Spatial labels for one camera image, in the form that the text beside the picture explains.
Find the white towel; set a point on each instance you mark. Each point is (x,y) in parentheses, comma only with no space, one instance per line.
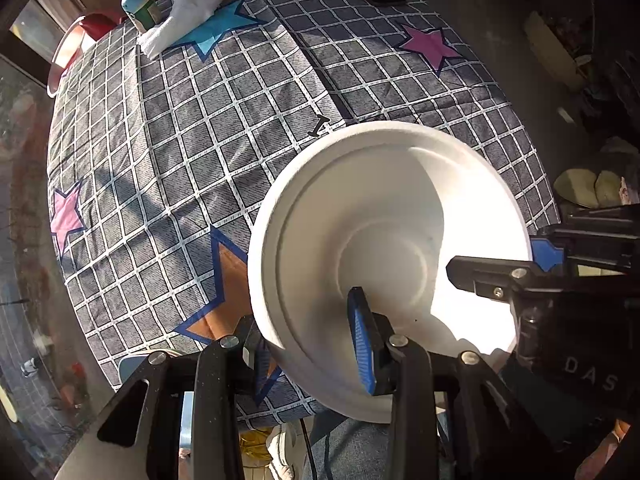
(185,15)

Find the green capped bottle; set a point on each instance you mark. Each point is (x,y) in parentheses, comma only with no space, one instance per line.
(139,5)

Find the large white bowl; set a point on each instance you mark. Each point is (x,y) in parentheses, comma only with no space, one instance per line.
(350,200)

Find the pale green slipper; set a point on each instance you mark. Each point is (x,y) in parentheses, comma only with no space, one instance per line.
(575,188)
(608,187)

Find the white shoe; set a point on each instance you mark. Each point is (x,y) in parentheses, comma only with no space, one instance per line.
(285,452)

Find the red cloth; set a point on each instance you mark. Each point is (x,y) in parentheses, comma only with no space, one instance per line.
(100,24)

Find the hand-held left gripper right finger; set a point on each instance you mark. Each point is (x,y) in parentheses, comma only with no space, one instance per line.
(361,345)

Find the person's blue jeans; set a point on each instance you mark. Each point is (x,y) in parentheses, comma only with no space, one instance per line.
(345,450)

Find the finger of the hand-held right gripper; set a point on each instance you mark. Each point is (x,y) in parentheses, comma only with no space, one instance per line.
(546,252)
(495,277)

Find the person's right hand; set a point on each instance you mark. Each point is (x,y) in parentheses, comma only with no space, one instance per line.
(617,452)

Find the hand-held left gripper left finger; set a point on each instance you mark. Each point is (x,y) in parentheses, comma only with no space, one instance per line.
(257,365)

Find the pink basin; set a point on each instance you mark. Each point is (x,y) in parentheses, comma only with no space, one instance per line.
(62,55)

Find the grey checked star tablecloth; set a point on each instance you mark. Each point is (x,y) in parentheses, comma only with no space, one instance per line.
(175,135)

